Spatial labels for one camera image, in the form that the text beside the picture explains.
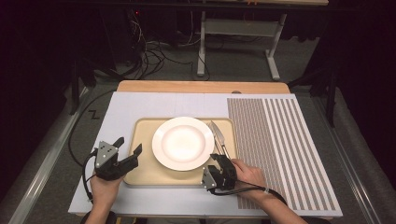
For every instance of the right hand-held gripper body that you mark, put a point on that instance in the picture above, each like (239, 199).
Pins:
(225, 177)

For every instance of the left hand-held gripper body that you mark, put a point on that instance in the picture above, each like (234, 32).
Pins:
(106, 158)

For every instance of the beige plastic tray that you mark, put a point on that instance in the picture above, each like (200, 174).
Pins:
(143, 133)

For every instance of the silver metal knife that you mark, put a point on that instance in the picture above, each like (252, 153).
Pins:
(219, 133)

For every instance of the white round plate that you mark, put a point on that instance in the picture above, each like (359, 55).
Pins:
(182, 143)

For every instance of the person's right hand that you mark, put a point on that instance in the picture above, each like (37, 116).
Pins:
(250, 179)

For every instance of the person's left hand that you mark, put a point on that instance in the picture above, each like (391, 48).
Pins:
(104, 191)

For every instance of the white board sheet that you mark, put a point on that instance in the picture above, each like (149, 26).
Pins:
(174, 104)

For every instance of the brown striped woven placemat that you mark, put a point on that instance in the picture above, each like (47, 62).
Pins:
(280, 149)

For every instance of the black stand leg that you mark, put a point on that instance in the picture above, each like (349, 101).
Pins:
(74, 87)
(330, 93)

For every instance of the wooden table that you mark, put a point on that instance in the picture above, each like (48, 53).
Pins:
(202, 86)

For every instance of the aluminium floor rail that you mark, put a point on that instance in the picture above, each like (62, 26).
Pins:
(46, 161)
(348, 174)

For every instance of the white metal desk frame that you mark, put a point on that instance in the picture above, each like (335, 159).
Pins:
(239, 26)

